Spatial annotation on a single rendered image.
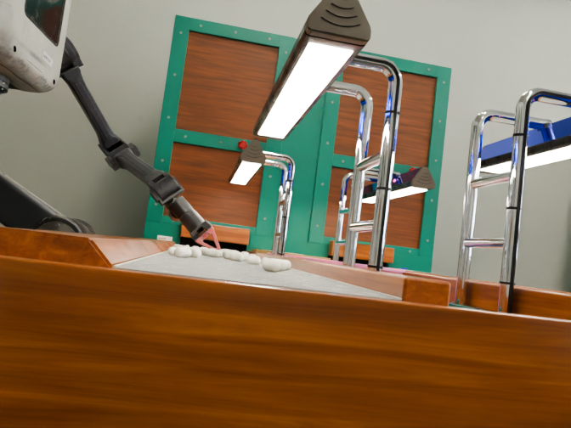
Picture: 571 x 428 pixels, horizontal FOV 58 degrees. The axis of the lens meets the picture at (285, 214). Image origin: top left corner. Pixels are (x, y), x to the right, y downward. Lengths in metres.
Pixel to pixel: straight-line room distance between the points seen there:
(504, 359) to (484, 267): 3.31
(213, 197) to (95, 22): 1.55
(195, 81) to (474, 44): 2.31
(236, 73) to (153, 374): 2.07
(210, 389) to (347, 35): 0.43
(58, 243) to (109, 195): 2.70
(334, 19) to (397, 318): 0.36
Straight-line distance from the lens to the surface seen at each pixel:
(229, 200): 2.36
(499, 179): 1.02
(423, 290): 0.58
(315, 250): 2.40
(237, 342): 0.51
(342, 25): 0.66
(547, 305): 0.91
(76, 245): 0.54
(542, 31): 4.50
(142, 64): 3.39
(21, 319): 0.53
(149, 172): 1.66
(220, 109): 2.43
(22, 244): 0.55
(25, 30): 1.38
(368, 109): 1.04
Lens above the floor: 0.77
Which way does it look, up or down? 4 degrees up
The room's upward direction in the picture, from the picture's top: 7 degrees clockwise
